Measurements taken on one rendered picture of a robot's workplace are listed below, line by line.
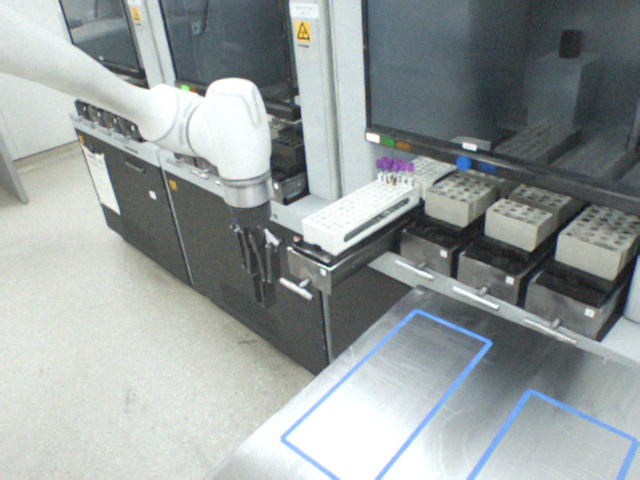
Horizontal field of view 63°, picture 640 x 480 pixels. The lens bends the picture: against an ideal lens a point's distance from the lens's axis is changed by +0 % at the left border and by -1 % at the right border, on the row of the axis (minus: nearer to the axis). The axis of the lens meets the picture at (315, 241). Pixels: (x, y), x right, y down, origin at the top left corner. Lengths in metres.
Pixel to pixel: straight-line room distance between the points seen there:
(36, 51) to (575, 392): 0.82
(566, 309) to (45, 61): 0.91
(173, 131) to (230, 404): 1.21
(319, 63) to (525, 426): 0.93
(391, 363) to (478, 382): 0.13
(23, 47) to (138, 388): 1.61
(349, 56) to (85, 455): 1.49
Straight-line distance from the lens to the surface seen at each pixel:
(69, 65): 0.74
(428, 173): 1.34
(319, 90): 1.38
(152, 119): 0.96
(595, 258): 1.09
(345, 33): 1.27
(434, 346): 0.89
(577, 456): 0.79
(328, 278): 1.11
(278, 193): 1.50
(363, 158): 1.33
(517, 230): 1.13
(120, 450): 1.97
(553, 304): 1.08
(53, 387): 2.30
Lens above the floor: 1.43
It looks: 32 degrees down
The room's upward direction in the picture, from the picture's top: 6 degrees counter-clockwise
